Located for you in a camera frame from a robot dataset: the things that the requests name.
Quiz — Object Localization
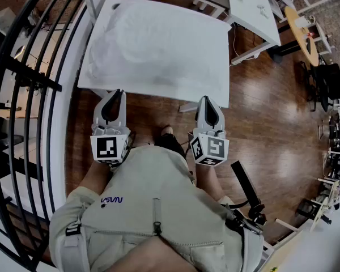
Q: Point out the person's beige vest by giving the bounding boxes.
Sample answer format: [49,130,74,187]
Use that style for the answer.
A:
[49,146,266,272]

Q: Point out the grey shoulder strap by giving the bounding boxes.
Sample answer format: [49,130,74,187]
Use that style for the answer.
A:
[242,227,266,272]
[62,221,84,272]

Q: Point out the white pillowcase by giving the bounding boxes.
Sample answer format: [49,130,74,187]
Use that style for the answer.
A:
[84,3,213,89]

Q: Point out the black office chair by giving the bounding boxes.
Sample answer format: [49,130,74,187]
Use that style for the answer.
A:
[307,62,340,113]

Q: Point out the dark top white frame table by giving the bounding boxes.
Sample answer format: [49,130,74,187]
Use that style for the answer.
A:
[79,0,231,27]

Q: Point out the round wooden table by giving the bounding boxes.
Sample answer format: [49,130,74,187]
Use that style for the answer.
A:
[284,6,320,67]

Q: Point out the person's right forearm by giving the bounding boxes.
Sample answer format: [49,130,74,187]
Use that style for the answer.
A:
[194,163,226,202]

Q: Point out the person's left forearm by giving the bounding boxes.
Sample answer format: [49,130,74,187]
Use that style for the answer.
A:
[78,159,116,202]

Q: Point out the person's right leg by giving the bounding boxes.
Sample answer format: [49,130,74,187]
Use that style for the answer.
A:
[154,125,187,159]

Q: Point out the black metal railing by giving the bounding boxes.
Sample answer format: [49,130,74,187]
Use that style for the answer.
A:
[0,0,103,272]

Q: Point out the small white gadget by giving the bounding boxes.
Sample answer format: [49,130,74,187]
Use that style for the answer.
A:
[256,3,270,20]

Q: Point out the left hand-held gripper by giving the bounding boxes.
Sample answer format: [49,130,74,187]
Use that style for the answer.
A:
[90,88,131,164]

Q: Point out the white side table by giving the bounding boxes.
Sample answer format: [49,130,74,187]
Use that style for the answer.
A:
[225,0,282,65]

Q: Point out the person's bare chest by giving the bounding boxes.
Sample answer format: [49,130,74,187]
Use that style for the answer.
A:
[103,236,201,272]

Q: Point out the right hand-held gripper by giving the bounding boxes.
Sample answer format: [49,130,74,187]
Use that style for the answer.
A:
[188,95,230,167]

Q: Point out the white upright container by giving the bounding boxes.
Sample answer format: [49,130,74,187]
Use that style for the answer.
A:
[294,15,312,30]

